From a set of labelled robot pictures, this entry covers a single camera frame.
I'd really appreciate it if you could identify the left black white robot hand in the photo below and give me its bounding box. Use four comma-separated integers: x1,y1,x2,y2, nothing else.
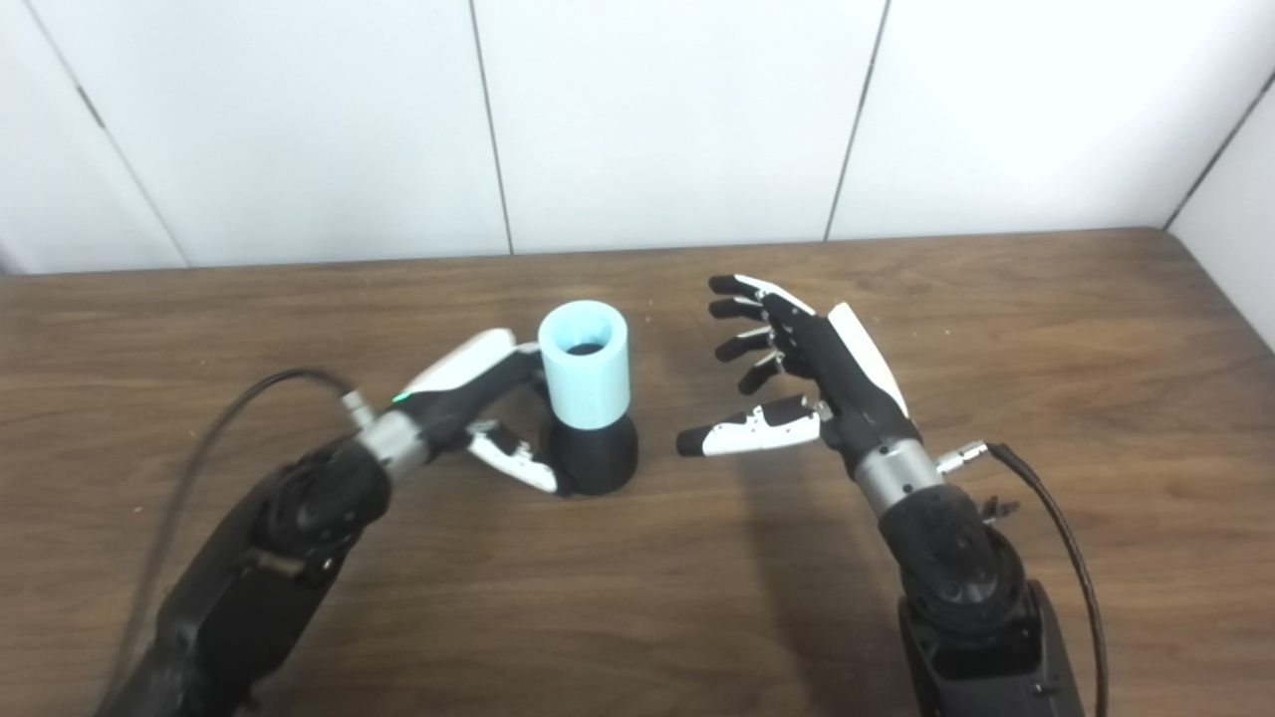
388,329,564,496

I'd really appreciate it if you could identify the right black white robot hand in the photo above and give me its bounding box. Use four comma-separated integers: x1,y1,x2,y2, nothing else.
675,275,922,474

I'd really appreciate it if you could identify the light blue cylinder cup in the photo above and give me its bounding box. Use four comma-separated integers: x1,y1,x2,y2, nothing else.
538,300,633,430

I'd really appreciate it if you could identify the black flared nozzle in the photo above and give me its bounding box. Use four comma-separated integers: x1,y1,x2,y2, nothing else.
551,413,639,497

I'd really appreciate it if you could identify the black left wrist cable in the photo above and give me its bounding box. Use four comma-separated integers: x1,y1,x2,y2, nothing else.
105,368,378,698

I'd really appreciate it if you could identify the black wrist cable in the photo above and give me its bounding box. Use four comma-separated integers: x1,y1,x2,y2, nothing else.
934,440,1110,717
105,368,378,698

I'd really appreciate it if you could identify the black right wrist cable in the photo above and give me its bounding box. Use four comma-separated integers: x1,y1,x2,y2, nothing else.
934,440,1110,717

